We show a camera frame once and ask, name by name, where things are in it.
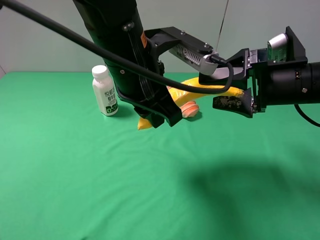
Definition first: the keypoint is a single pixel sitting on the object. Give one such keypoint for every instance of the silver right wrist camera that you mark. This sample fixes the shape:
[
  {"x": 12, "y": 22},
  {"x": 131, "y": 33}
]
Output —
[{"x": 277, "y": 48}]

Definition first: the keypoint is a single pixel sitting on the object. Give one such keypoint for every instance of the white milk bottle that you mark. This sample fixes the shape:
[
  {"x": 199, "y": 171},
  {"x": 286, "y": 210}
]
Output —
[{"x": 104, "y": 90}]

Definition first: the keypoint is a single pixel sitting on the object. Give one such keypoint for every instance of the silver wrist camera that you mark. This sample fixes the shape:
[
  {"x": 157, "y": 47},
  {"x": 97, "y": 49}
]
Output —
[
  {"x": 277, "y": 48},
  {"x": 198, "y": 61}
]

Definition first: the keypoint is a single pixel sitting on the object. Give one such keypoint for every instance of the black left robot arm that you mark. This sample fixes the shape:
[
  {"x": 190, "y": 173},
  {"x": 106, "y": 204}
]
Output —
[{"x": 115, "y": 25}]

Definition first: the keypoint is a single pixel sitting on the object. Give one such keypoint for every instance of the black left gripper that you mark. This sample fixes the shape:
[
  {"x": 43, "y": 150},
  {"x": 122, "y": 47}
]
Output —
[{"x": 151, "y": 100}]

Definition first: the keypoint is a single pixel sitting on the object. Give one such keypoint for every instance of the green table cloth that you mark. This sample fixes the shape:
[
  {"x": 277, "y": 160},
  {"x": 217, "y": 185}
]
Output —
[{"x": 67, "y": 172}]

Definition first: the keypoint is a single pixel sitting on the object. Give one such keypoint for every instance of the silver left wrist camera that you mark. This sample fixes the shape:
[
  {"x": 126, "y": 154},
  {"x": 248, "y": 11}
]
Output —
[{"x": 198, "y": 61}]

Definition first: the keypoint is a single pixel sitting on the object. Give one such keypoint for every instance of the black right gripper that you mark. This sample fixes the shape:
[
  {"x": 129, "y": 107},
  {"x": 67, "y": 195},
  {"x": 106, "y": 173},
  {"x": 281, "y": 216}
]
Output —
[{"x": 263, "y": 82}]

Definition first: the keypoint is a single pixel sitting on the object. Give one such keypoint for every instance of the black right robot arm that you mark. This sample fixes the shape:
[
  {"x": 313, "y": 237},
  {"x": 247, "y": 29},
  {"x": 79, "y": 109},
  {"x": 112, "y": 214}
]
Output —
[{"x": 279, "y": 74}]

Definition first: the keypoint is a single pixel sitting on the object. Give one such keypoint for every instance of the orange striped bread roll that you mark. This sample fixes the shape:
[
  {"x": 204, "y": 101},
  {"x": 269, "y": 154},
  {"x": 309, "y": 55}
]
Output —
[{"x": 189, "y": 109}]

